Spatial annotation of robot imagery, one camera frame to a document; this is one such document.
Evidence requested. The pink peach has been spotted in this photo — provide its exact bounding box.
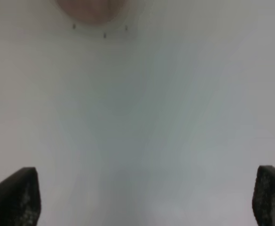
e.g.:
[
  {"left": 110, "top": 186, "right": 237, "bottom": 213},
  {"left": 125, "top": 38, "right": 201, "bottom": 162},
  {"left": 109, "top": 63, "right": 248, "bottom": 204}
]
[{"left": 56, "top": 0, "right": 127, "bottom": 25}]

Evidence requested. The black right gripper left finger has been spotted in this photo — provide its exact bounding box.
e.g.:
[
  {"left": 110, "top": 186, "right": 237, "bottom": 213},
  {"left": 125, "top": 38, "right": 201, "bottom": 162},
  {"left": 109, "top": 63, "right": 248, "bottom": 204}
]
[{"left": 0, "top": 167, "right": 41, "bottom": 226}]

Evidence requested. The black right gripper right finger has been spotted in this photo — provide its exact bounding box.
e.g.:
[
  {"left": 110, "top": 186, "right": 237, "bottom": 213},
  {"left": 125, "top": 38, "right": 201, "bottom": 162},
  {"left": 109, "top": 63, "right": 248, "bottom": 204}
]
[{"left": 252, "top": 165, "right": 275, "bottom": 226}]

